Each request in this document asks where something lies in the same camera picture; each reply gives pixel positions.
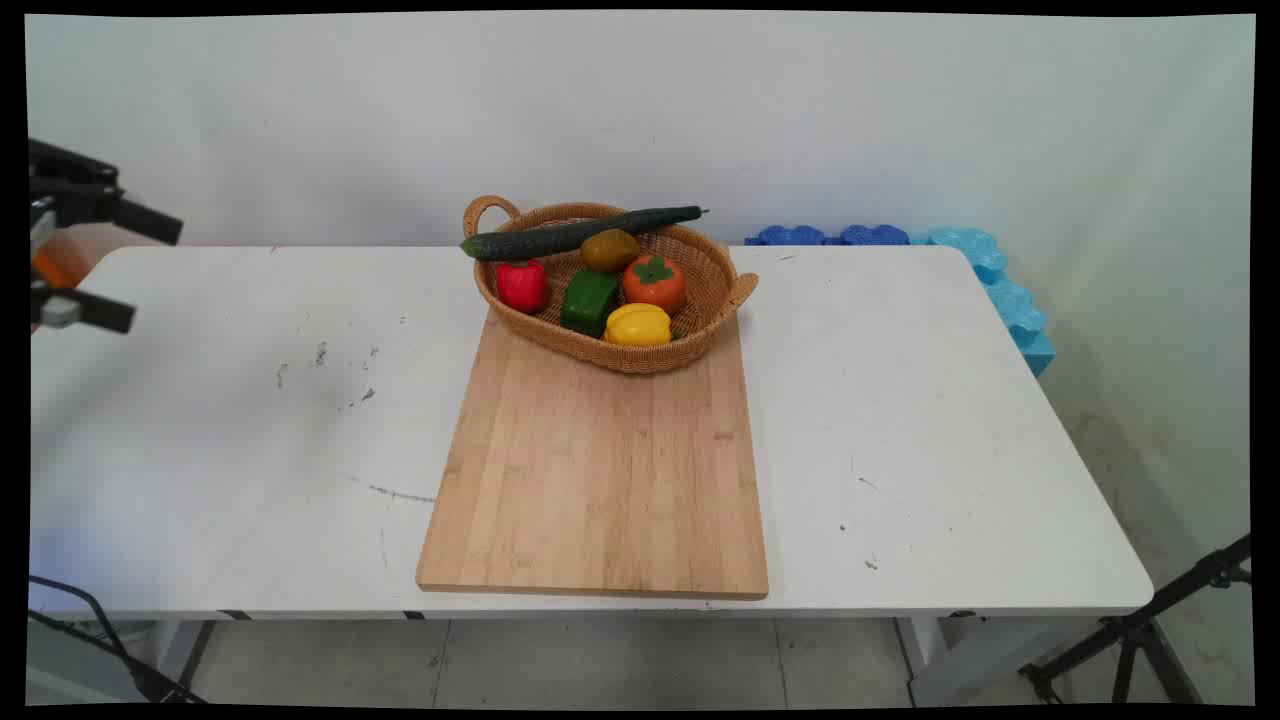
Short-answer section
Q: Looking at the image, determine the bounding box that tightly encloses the blurry orange object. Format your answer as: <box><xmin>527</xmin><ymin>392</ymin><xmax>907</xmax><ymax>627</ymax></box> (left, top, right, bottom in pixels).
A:
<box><xmin>30</xmin><ymin>245</ymin><xmax>79</xmax><ymax>293</ymax></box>

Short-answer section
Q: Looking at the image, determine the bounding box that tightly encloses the white table leg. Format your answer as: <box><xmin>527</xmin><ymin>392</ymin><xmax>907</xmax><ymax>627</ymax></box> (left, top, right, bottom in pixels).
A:
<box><xmin>893</xmin><ymin>615</ymin><xmax>1001</xmax><ymax>707</ymax></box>
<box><xmin>150</xmin><ymin>620</ymin><xmax>216</xmax><ymax>701</ymax></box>

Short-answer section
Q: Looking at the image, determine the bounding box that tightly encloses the yellow toy bell pepper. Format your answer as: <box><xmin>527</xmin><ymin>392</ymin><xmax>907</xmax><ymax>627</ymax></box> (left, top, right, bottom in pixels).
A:
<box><xmin>603</xmin><ymin>303</ymin><xmax>673</xmax><ymax>348</ymax></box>

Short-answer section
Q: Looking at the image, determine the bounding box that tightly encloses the orange toy persimmon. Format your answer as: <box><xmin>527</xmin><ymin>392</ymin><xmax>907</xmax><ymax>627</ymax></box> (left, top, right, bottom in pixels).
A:
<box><xmin>621</xmin><ymin>254</ymin><xmax>688</xmax><ymax>316</ymax></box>

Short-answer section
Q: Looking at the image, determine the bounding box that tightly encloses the wooden cutting board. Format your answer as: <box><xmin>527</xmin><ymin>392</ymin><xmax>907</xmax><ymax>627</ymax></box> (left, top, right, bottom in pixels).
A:
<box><xmin>415</xmin><ymin>305</ymin><xmax>770</xmax><ymax>601</ymax></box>

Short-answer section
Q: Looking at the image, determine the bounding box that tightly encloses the red toy bell pepper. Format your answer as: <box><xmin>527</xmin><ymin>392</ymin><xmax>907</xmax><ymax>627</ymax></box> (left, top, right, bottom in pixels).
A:
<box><xmin>495</xmin><ymin>258</ymin><xmax>551</xmax><ymax>314</ymax></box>

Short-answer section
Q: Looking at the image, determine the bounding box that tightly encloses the green toy bell pepper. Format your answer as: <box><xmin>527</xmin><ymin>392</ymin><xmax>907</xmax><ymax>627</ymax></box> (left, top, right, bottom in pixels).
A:
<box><xmin>559</xmin><ymin>268</ymin><xmax>621</xmax><ymax>338</ymax></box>

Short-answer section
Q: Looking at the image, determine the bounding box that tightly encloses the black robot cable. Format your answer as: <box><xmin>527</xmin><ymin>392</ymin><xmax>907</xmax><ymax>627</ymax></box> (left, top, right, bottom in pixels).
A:
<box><xmin>28</xmin><ymin>575</ymin><xmax>136</xmax><ymax>669</ymax></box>

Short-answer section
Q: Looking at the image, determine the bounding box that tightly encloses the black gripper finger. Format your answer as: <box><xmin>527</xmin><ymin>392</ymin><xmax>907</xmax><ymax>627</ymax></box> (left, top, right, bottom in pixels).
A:
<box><xmin>28</xmin><ymin>138</ymin><xmax>185</xmax><ymax>247</ymax></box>
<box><xmin>28</xmin><ymin>285</ymin><xmax>137</xmax><ymax>335</ymax></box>

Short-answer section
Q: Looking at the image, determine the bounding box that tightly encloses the woven wicker basket with handles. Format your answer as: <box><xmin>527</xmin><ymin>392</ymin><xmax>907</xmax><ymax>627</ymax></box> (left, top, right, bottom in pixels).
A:
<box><xmin>462</xmin><ymin>195</ymin><xmax>759</xmax><ymax>376</ymax></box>

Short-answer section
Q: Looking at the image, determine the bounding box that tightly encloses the black camera tripod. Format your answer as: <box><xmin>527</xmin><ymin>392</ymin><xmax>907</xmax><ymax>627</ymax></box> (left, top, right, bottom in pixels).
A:
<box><xmin>1018</xmin><ymin>535</ymin><xmax>1253</xmax><ymax>706</ymax></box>

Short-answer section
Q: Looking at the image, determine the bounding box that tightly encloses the light blue foam mat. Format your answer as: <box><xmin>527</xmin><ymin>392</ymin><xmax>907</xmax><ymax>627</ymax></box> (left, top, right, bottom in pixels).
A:
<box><xmin>908</xmin><ymin>227</ymin><xmax>1057</xmax><ymax>378</ymax></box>

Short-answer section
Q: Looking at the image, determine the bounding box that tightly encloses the long dark green cucumber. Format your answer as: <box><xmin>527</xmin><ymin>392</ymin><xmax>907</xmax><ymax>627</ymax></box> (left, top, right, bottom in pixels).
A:
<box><xmin>459</xmin><ymin>206</ymin><xmax>710</xmax><ymax>263</ymax></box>

